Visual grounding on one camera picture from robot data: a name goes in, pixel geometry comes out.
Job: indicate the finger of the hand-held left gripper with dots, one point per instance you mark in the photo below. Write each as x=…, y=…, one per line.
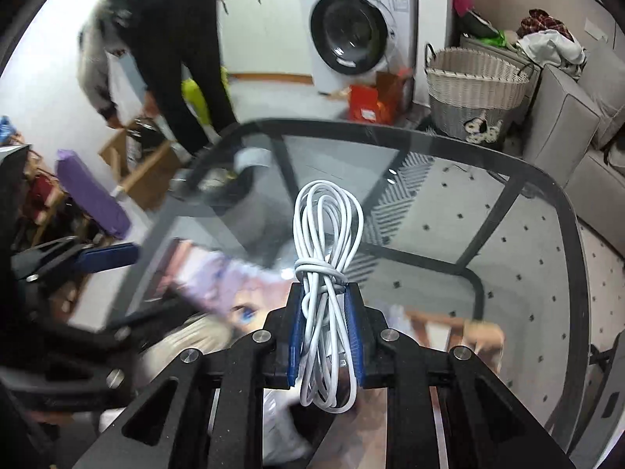
x=110, y=256
x=122, y=334

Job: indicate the white washing machine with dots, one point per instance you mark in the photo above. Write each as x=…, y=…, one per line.
x=351, y=34

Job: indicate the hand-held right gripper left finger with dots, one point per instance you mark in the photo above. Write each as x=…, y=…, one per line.
x=295, y=342

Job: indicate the grey trash bin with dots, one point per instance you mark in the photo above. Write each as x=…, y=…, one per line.
x=239, y=205

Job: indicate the white printed plastic bag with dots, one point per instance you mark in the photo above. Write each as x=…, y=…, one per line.
x=283, y=430

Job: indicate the wooden shoe rack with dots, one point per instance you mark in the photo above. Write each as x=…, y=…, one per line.
x=49, y=205

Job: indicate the brown cardboard box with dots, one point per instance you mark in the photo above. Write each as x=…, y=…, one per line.
x=146, y=176

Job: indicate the grey sofa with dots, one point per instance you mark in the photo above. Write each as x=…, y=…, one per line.
x=561, y=122

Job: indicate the pink soft object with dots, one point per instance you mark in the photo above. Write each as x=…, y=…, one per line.
x=464, y=0

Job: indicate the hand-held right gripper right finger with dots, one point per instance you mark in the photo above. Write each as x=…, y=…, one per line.
x=359, y=347

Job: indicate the white wicker basket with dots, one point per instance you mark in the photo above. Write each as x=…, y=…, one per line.
x=468, y=93

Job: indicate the grey striped rug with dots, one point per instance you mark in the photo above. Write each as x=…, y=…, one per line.
x=400, y=195

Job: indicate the red box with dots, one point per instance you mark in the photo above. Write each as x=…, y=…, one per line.
x=366, y=102

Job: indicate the printed table mat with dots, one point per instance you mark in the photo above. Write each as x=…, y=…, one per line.
x=210, y=278

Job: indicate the white garment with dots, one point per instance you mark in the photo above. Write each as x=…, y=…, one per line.
x=551, y=49

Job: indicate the red plaid garment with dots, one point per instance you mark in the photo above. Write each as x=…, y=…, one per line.
x=542, y=22

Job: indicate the purple rolled yoga mat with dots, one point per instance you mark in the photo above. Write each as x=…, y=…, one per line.
x=93, y=195

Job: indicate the yellow green bag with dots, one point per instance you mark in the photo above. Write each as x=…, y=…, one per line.
x=195, y=97

